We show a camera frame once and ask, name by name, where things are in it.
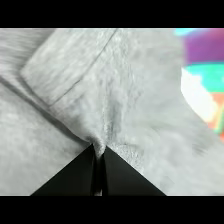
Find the grey long-sleeved shirt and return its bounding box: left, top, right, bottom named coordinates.
left=0, top=27, right=224, bottom=197

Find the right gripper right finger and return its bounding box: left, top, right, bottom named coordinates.
left=101, top=145, right=167, bottom=197

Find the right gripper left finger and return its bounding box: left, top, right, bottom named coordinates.
left=30, top=143, right=97, bottom=197

